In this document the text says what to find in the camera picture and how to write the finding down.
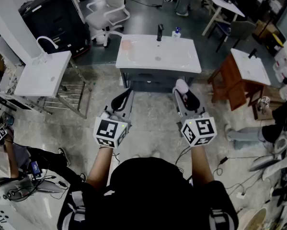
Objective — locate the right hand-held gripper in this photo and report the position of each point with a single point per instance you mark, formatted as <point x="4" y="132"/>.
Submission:
<point x="200" y="130"/>

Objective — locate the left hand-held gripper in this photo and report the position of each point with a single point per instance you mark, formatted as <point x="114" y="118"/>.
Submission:
<point x="109" y="130"/>

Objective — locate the person's left forearm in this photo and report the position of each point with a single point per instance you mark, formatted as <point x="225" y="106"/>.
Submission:
<point x="99" y="169"/>

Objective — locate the person's right forearm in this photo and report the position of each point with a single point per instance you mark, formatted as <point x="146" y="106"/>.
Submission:
<point x="202" y="166"/>

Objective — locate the grey vanity cabinet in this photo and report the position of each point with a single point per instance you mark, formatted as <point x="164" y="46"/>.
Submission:
<point x="155" y="81"/>

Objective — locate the brown wooden cabinet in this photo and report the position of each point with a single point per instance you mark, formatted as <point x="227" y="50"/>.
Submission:
<point x="232" y="85"/>

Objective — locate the metal bar rack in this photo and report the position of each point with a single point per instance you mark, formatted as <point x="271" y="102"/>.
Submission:
<point x="73" y="97"/>

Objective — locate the white ceramic sink basin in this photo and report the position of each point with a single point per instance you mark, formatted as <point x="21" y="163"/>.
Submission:
<point x="145" y="54"/>

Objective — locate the clear dispenser bottle blue pump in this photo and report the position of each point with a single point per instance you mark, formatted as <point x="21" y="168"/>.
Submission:
<point x="176" y="34"/>

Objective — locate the small white sink top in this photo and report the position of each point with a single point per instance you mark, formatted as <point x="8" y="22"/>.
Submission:
<point x="252" y="67"/>

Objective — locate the black sink faucet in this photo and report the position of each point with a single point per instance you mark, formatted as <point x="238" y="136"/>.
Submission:
<point x="160" y="32"/>

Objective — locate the small black faucet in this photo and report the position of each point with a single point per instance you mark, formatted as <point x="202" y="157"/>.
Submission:
<point x="252" y="53"/>

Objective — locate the white office chair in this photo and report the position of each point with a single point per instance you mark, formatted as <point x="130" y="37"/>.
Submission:
<point x="105" y="15"/>

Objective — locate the white sink with white faucet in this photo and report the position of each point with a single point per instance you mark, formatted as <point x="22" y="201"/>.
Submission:
<point x="40" y="78"/>

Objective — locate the grey chair with black legs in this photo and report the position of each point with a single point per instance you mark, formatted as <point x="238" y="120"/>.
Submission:
<point x="241" y="30"/>

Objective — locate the person's black shirt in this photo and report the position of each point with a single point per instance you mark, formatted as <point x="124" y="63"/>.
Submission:
<point x="90" y="200"/>

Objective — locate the white slanted table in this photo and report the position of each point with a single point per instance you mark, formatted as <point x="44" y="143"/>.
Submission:
<point x="227" y="5"/>

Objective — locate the white power strip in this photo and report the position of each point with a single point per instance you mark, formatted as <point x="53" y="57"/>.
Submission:
<point x="241" y="195"/>

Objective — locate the large black cabinet machine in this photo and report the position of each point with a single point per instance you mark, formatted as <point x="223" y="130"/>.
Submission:
<point x="52" y="20"/>

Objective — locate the blue electronics box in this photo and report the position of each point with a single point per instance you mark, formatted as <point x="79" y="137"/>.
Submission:
<point x="35" y="168"/>

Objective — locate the round wooden basin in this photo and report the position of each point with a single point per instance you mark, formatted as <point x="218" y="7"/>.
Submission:
<point x="253" y="220"/>

